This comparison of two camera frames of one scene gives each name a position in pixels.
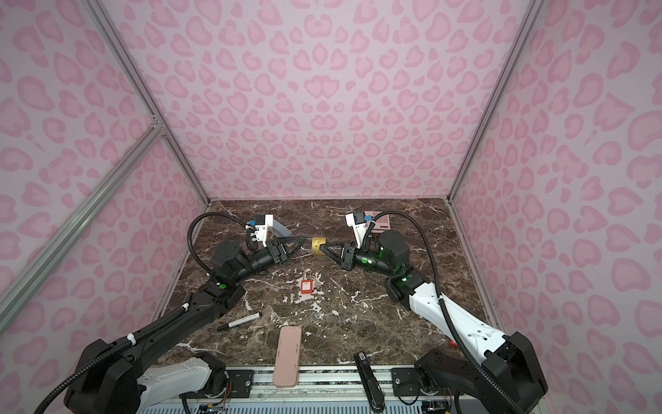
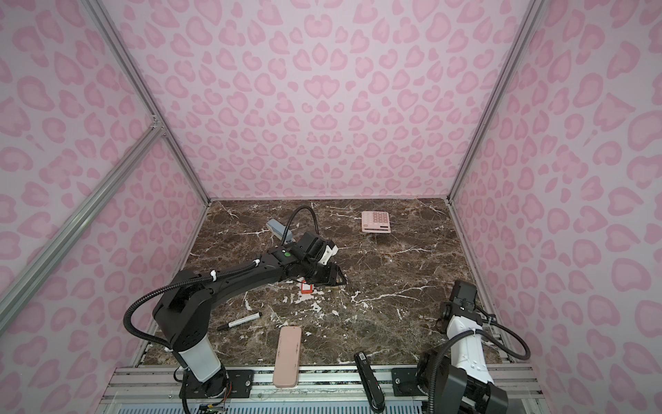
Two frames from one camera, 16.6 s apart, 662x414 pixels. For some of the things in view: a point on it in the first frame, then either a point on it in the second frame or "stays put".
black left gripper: x=272 y=246 → x=332 y=277
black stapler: x=373 y=389 stays put
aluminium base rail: x=334 y=390 stays put
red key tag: x=307 y=286 stays put
